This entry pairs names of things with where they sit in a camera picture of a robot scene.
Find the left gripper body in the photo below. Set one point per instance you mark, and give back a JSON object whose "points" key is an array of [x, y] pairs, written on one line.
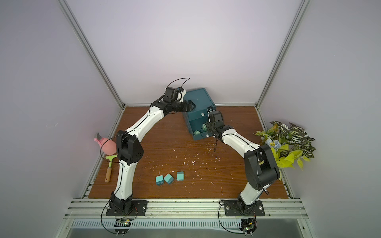
{"points": [[178, 106]]}

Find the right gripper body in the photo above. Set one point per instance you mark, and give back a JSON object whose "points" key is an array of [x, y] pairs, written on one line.
{"points": [[208, 129]]}

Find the teal top drawer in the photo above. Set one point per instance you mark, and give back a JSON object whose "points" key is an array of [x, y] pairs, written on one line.
{"points": [[200, 113]]}

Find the teal plug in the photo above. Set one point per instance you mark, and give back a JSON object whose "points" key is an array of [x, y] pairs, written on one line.
{"points": [[169, 179], [159, 180], [180, 176]]}

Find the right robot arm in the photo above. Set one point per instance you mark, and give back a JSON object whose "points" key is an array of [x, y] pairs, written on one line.
{"points": [[260, 165]]}

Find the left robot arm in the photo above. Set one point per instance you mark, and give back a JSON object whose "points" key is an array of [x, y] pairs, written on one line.
{"points": [[130, 150]]}

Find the teal three-drawer cabinet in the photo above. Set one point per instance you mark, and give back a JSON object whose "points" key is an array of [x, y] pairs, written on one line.
{"points": [[200, 97]]}

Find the artificial green plant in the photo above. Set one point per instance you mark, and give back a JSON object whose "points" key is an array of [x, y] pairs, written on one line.
{"points": [[290, 144]]}

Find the right electronics board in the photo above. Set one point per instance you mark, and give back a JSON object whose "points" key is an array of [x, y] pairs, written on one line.
{"points": [[249, 226]]}

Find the electronics board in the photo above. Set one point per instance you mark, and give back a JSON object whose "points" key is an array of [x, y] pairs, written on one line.
{"points": [[249, 226], [122, 226]]}

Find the left electronics board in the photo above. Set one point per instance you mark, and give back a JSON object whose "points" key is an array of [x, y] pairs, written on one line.
{"points": [[122, 226]]}

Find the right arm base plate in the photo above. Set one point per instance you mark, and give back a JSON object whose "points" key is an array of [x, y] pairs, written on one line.
{"points": [[259, 208]]}

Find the green wooden-handled tool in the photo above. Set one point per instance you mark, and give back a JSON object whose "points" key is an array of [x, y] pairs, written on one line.
{"points": [[110, 158]]}

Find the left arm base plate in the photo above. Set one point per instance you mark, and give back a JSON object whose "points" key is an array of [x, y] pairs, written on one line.
{"points": [[137, 208]]}

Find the aluminium front rail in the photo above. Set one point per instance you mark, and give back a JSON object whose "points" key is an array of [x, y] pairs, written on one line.
{"points": [[186, 208]]}

